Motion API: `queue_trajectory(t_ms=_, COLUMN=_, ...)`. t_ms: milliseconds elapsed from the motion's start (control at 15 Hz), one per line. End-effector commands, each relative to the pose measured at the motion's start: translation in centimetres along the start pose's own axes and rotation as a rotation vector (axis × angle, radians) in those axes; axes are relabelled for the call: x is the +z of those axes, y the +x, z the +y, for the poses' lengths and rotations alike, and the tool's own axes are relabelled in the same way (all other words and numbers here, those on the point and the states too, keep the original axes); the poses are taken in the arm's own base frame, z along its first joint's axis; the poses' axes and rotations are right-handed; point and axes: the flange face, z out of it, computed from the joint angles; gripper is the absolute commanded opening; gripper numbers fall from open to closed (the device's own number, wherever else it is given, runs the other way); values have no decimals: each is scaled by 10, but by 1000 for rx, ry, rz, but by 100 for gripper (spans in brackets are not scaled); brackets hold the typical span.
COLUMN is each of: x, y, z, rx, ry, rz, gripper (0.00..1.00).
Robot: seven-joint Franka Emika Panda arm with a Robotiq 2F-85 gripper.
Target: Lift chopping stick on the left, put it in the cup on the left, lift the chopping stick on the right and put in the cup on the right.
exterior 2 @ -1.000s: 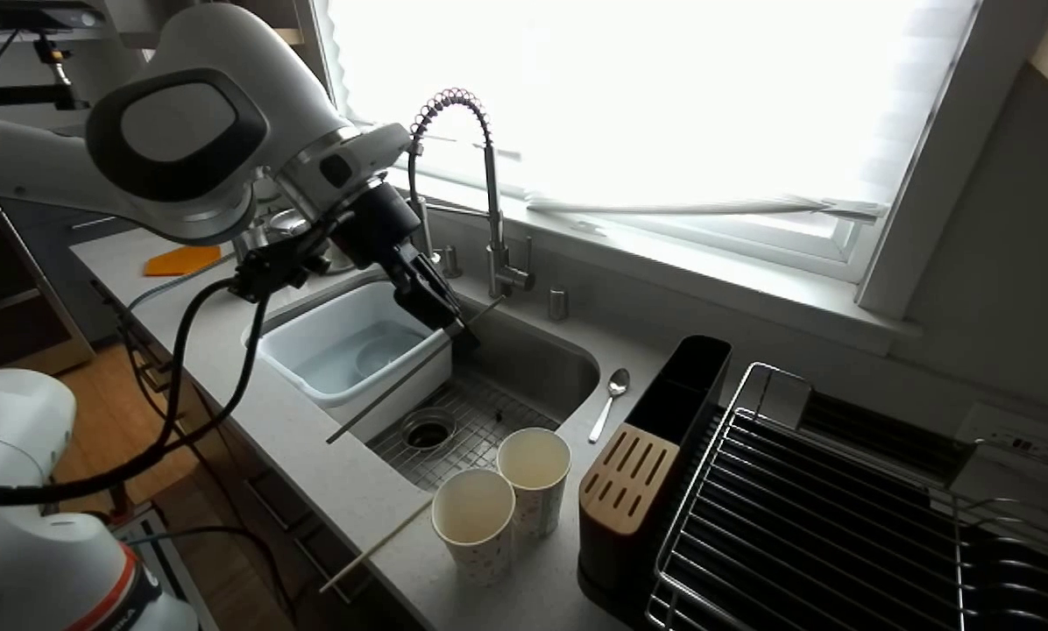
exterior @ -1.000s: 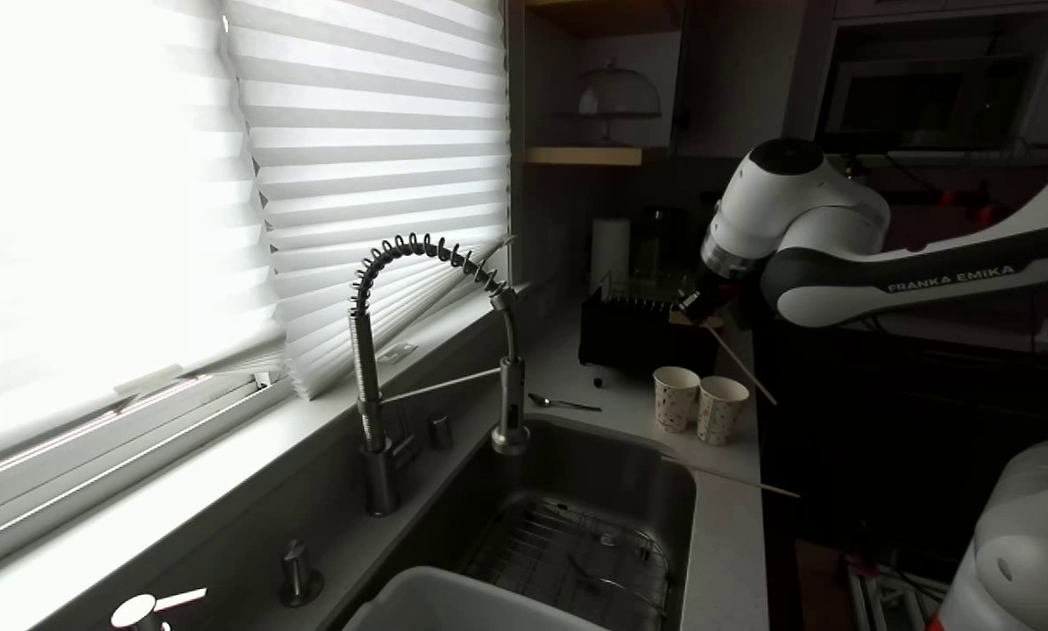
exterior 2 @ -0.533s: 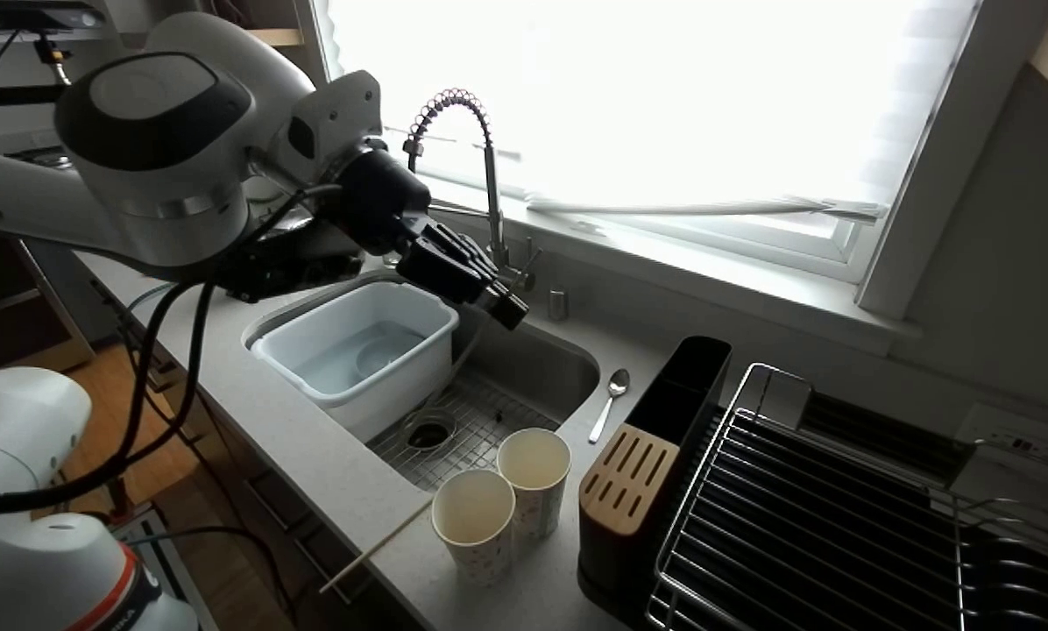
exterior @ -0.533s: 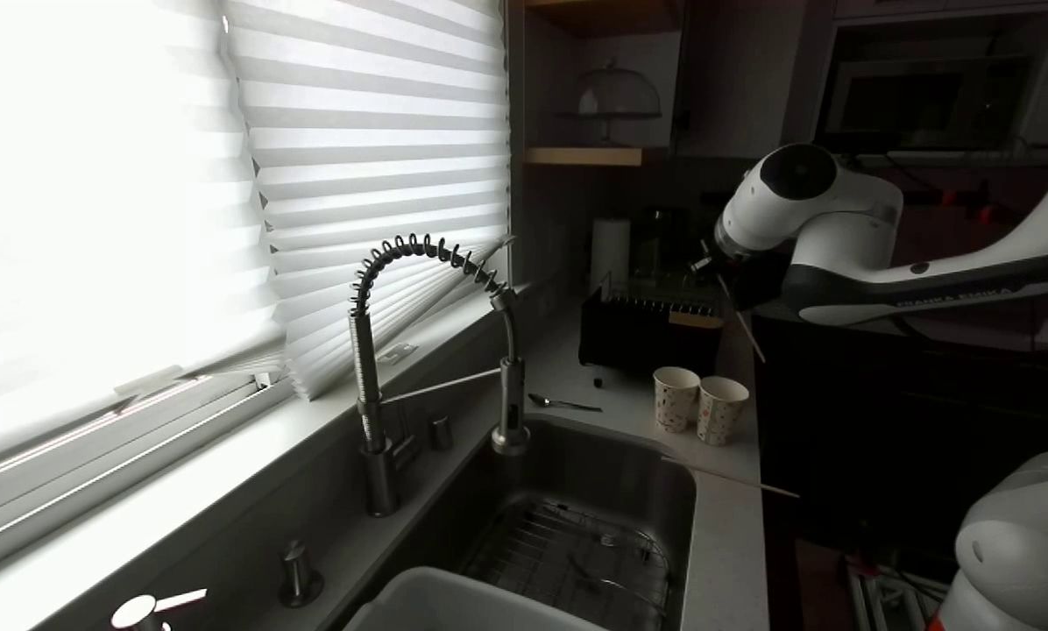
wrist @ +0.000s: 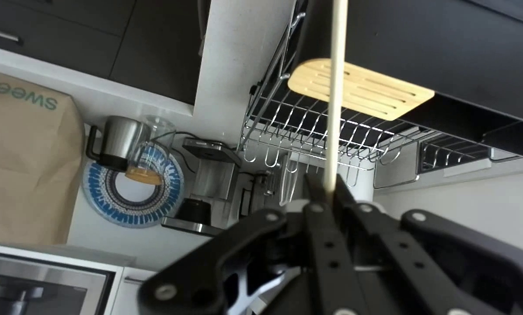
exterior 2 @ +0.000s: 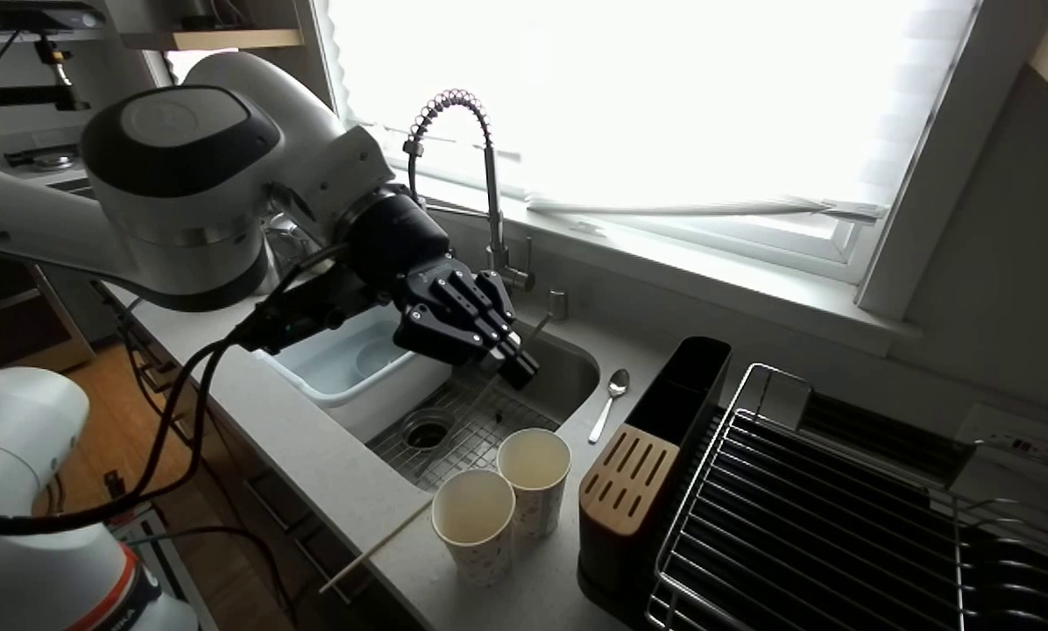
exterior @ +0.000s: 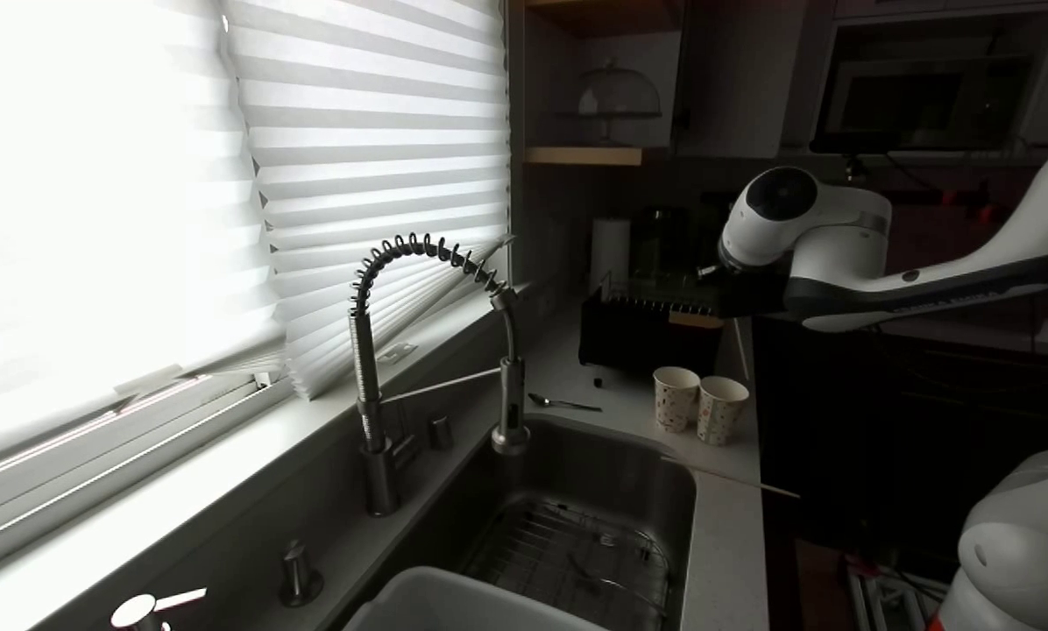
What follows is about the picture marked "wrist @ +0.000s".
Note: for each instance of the brown paper bag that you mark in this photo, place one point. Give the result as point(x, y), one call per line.
point(22, 164)

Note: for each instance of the stainless steel mug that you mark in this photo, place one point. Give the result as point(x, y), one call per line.
point(121, 141)

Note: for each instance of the black caddy with wooden insert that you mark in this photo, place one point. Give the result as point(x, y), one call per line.
point(377, 94)

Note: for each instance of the stainless steel microwave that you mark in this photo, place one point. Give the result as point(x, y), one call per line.
point(39, 291)

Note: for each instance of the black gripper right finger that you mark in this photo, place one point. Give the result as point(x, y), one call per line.
point(389, 263)

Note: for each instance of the blue white patterned plate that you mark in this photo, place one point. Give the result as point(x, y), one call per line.
point(97, 199)

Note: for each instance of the light wooden chopstick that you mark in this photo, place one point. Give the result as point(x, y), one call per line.
point(337, 88)

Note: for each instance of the black silver blender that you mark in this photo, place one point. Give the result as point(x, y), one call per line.
point(205, 176)

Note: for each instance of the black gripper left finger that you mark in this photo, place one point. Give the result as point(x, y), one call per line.
point(324, 263)

